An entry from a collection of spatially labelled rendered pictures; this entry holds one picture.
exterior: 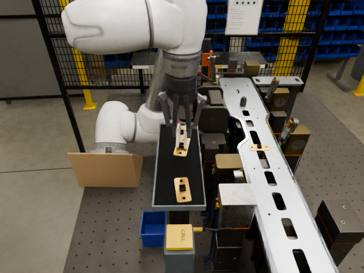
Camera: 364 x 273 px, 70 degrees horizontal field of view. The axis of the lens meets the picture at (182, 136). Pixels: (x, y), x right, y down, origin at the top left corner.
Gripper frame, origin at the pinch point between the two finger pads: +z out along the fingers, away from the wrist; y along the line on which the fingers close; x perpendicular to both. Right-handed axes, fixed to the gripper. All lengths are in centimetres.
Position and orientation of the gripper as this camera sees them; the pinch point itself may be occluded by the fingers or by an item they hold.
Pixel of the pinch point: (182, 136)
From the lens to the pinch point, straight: 76.7
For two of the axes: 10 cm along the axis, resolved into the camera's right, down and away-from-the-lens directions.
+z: 0.0, 7.8, 6.2
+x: 1.7, -6.1, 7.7
